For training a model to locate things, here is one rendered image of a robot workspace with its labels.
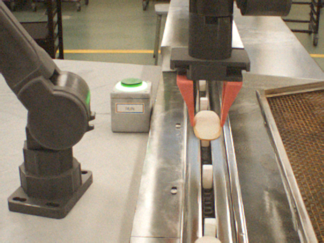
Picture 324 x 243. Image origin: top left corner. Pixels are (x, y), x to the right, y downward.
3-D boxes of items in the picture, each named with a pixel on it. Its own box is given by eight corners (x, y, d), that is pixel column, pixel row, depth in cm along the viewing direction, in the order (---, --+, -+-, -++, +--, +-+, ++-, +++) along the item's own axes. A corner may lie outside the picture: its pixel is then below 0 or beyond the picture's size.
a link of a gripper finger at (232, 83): (239, 135, 72) (243, 66, 69) (185, 134, 73) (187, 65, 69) (236, 117, 79) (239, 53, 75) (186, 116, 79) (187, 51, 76)
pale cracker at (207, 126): (192, 113, 81) (193, 106, 80) (219, 114, 81) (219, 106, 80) (192, 141, 72) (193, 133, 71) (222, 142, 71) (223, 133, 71)
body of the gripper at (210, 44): (250, 76, 70) (253, 18, 67) (169, 73, 70) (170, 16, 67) (245, 62, 76) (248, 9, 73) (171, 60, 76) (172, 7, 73)
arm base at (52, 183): (43, 172, 85) (6, 210, 74) (39, 124, 82) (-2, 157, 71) (95, 180, 83) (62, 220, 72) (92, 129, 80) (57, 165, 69)
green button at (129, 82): (121, 85, 102) (121, 77, 101) (143, 85, 102) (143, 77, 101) (119, 92, 98) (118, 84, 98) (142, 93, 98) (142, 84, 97)
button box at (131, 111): (116, 133, 108) (114, 78, 104) (156, 134, 107) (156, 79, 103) (110, 151, 100) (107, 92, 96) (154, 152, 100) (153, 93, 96)
